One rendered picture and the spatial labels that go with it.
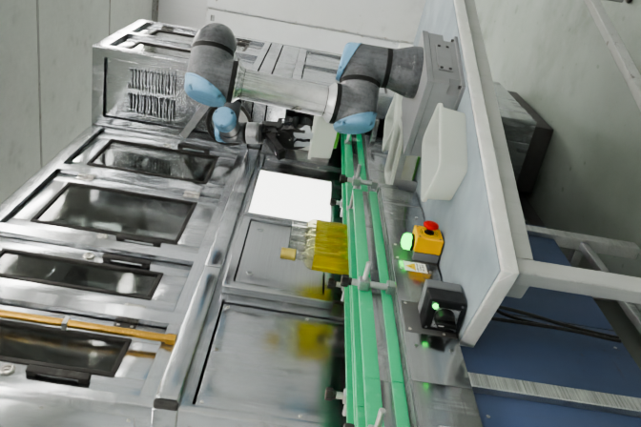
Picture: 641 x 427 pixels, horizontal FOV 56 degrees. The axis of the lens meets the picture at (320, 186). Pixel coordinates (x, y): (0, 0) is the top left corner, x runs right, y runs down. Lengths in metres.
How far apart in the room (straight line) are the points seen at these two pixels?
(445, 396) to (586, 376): 0.37
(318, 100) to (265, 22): 3.86
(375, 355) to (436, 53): 0.89
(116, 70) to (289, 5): 2.80
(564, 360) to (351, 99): 0.84
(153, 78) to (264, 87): 1.29
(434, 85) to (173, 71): 1.50
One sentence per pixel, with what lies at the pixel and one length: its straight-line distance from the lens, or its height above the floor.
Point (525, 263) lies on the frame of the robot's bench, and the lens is 1.28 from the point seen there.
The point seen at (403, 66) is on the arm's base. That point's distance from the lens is 1.75.
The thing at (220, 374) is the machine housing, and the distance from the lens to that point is 1.61.
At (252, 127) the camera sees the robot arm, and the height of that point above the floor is 1.33.
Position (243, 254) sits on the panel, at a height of 1.28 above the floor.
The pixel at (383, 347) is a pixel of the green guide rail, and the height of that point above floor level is 0.92.
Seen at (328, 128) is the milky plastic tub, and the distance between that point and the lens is 1.93.
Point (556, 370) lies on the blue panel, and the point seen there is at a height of 0.54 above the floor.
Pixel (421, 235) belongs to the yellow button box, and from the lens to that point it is 1.57.
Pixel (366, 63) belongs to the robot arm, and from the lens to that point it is 1.73.
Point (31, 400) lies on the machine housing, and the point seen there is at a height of 1.67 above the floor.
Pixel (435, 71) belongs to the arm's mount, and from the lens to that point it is 1.70.
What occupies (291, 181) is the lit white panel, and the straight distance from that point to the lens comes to 2.56.
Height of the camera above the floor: 1.17
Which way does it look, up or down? 3 degrees down
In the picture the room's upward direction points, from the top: 81 degrees counter-clockwise
